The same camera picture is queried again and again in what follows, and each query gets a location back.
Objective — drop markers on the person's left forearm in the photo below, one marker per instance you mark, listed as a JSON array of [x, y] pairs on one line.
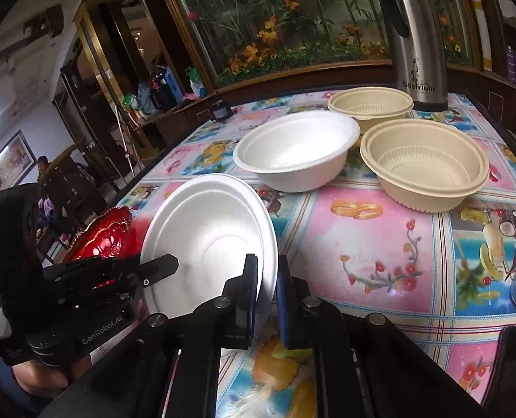
[[33, 379]]

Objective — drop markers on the green white plastic bottle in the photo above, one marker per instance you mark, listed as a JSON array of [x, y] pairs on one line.
[[195, 82]]

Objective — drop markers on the stainless steel thermos jug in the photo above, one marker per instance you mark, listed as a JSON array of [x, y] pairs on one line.
[[415, 43]]

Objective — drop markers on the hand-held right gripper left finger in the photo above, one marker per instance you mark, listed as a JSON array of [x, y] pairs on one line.
[[250, 296]]

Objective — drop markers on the wooden display cabinet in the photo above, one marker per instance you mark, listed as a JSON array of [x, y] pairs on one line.
[[96, 74]]

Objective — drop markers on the small black box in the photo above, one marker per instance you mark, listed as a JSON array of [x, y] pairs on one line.
[[220, 112]]

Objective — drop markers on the red glass plate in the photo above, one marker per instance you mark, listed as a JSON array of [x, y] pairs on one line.
[[105, 239]]

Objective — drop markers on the framed wall picture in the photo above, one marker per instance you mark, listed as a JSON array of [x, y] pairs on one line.
[[5, 165]]

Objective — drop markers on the beige plastic bowl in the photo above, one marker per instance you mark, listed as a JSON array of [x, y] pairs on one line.
[[419, 161], [371, 100]]

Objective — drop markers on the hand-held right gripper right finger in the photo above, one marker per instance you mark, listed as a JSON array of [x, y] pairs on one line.
[[287, 309]]

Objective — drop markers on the white foam bowl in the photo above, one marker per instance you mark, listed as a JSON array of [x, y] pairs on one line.
[[301, 148], [205, 230]]

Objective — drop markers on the wooden chair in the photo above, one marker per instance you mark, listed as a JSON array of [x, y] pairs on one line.
[[73, 183]]

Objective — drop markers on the colourful printed tablecloth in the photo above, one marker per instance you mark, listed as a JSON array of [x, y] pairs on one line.
[[371, 261]]

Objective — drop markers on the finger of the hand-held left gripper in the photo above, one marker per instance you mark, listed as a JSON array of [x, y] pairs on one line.
[[157, 265], [110, 296]]

